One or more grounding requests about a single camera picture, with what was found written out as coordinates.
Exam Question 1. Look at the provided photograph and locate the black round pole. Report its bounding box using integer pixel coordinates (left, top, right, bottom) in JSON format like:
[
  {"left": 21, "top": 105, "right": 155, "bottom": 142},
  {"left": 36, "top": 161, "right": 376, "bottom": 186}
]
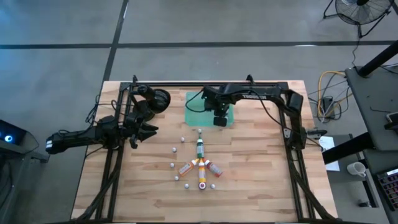
[{"left": 357, "top": 40, "right": 398, "bottom": 78}]

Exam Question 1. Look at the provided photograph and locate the black aluminium table frame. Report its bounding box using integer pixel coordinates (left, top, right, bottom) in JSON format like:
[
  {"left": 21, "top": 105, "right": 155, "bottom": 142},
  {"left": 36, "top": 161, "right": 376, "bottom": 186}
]
[{"left": 74, "top": 79, "right": 335, "bottom": 223}]

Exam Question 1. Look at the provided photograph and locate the black clamp handle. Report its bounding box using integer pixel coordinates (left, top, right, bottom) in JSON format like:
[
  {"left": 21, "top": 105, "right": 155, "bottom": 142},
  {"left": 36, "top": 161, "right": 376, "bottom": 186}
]
[{"left": 306, "top": 129, "right": 327, "bottom": 139}]

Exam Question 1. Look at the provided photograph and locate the white mug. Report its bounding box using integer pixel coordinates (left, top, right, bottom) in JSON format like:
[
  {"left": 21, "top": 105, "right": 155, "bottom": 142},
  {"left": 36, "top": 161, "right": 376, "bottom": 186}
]
[{"left": 346, "top": 161, "right": 367, "bottom": 178}]

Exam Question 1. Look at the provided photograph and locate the black floor fan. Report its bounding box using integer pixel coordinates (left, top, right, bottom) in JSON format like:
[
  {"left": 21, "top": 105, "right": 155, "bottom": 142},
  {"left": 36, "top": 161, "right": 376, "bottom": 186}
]
[{"left": 323, "top": 0, "right": 394, "bottom": 39}]

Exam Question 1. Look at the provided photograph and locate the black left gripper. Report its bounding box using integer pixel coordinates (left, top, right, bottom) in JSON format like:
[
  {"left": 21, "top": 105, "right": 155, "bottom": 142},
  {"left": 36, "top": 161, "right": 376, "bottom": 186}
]
[{"left": 123, "top": 111, "right": 159, "bottom": 149}]

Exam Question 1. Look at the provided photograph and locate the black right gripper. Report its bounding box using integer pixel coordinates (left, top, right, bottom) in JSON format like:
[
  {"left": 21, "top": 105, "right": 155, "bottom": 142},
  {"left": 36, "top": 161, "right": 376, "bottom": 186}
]
[{"left": 203, "top": 88, "right": 234, "bottom": 128}]

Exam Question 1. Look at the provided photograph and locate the white paper sheet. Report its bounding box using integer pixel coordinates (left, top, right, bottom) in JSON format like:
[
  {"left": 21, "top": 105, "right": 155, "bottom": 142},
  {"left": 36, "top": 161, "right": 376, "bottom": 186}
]
[{"left": 318, "top": 136, "right": 341, "bottom": 172}]

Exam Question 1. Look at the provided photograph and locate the yellow cable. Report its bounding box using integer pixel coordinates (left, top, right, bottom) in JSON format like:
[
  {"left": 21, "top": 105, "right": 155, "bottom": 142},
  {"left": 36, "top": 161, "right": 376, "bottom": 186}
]
[{"left": 317, "top": 70, "right": 354, "bottom": 118}]

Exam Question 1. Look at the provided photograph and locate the yellow-tipped food coloring bottle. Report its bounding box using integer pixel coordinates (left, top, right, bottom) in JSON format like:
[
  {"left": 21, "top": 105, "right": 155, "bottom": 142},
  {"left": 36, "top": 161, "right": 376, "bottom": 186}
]
[
  {"left": 177, "top": 158, "right": 199, "bottom": 177},
  {"left": 198, "top": 158, "right": 207, "bottom": 184}
]

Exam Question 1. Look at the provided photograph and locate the grey side table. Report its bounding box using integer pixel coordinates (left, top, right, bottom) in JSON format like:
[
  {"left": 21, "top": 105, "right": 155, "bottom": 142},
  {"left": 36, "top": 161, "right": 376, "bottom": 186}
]
[{"left": 345, "top": 67, "right": 398, "bottom": 152}]

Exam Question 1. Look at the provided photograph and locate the black device with blue light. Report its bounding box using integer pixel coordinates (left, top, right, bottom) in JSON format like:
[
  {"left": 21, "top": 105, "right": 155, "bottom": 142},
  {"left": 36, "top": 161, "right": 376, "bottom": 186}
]
[{"left": 0, "top": 119, "right": 40, "bottom": 156}]

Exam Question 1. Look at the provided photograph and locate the dark keyboard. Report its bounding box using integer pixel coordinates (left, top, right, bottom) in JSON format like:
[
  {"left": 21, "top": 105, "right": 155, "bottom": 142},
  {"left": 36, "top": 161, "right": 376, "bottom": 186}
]
[{"left": 376, "top": 167, "right": 398, "bottom": 212}]

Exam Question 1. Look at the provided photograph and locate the green food coloring bottle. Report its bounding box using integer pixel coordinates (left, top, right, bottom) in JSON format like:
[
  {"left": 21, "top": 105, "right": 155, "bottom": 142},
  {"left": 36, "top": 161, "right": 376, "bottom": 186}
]
[{"left": 196, "top": 134, "right": 205, "bottom": 159}]

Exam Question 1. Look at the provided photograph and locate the teal translucent plastic tray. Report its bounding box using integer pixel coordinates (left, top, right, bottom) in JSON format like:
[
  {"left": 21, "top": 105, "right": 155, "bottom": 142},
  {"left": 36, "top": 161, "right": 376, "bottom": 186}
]
[{"left": 185, "top": 91, "right": 234, "bottom": 128}]

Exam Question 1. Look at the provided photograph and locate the black table leg bar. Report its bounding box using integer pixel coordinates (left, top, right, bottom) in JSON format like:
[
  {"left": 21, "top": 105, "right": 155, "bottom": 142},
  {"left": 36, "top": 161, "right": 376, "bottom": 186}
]
[{"left": 322, "top": 132, "right": 374, "bottom": 165}]

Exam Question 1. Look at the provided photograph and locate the orange-tipped red coloring bottle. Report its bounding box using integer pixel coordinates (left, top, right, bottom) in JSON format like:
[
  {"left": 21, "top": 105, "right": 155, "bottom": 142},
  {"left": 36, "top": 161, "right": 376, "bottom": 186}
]
[{"left": 203, "top": 158, "right": 224, "bottom": 178}]

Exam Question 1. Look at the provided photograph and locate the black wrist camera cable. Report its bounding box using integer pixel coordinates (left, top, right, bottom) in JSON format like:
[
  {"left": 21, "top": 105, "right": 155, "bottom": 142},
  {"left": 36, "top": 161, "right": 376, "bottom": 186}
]
[{"left": 185, "top": 90, "right": 208, "bottom": 113}]

